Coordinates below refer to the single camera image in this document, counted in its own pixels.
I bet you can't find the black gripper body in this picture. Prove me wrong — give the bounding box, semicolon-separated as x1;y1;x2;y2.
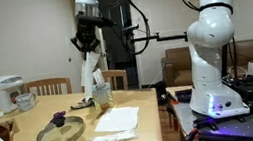
76;15;114;44

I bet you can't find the white tissue sheet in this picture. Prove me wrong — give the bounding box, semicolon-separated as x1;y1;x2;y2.
81;51;105;101

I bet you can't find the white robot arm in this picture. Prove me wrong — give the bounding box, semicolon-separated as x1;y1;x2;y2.
71;0;250;119

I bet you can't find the right wooden chair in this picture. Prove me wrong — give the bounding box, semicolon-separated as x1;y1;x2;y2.
81;69;128;95

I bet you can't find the wooden chair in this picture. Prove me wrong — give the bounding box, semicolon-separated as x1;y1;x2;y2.
24;77;72;96
81;69;128;95

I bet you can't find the left wooden chair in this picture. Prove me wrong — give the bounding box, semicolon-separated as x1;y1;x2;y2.
24;77;72;96

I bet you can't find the crumpled clear plastic cup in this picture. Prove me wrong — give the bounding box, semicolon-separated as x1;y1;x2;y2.
16;93;37;112

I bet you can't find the white paper napkin on table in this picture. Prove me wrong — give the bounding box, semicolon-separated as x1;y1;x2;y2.
95;106;139;132

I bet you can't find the white electric water boiler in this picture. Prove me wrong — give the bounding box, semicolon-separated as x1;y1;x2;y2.
0;75;23;113

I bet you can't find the glass pot lid purple knob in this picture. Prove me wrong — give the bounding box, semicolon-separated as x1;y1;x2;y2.
36;111;86;141

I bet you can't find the clear plastic packet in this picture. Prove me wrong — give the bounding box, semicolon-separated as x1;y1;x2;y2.
89;130;137;141

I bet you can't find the grey robot mounting table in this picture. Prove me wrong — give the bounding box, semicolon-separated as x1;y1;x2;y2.
164;74;253;141

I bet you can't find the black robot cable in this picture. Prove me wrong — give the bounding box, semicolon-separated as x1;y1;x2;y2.
119;0;154;57

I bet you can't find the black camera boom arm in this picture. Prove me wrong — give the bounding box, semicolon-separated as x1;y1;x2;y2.
121;24;188;43

